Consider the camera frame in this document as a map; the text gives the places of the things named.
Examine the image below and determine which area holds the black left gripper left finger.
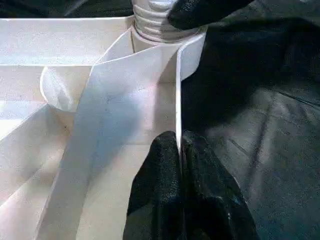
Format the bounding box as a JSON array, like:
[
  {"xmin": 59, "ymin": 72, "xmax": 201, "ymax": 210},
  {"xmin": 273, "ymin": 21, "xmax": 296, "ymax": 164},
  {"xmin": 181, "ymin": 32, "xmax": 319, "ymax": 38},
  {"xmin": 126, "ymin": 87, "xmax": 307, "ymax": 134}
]
[{"xmin": 123, "ymin": 129, "xmax": 185, "ymax": 240}]

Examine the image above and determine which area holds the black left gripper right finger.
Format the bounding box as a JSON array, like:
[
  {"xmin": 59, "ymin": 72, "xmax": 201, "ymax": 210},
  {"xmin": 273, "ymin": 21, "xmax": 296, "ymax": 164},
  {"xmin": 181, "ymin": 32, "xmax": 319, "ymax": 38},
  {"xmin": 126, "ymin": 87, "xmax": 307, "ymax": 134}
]
[{"xmin": 180, "ymin": 129, "xmax": 261, "ymax": 240}]

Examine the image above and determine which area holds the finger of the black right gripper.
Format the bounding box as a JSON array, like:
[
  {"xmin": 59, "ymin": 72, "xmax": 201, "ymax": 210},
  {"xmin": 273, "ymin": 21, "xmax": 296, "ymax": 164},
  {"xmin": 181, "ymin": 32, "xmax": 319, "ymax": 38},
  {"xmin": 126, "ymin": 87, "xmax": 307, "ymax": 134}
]
[{"xmin": 166, "ymin": 0, "xmax": 255, "ymax": 30}]

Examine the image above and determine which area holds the white plastic table leg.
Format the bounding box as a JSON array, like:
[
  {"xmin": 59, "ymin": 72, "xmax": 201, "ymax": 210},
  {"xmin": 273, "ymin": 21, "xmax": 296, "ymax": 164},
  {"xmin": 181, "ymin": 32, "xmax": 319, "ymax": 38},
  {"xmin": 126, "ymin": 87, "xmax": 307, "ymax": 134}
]
[{"xmin": 131, "ymin": 0, "xmax": 210, "ymax": 44}]

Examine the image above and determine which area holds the white plastic table top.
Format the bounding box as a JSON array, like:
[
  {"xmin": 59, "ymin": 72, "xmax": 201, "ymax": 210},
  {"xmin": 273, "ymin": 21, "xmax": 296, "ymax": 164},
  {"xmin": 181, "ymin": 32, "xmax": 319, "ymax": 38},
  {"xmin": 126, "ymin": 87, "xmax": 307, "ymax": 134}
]
[{"xmin": 0, "ymin": 13, "xmax": 207, "ymax": 240}]

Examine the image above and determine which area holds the black work mat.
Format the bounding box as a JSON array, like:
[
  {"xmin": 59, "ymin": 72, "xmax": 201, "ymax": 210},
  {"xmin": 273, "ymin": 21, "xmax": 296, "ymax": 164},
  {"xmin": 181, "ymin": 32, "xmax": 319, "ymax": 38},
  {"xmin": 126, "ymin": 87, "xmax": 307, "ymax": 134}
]
[{"xmin": 0, "ymin": 0, "xmax": 320, "ymax": 240}]

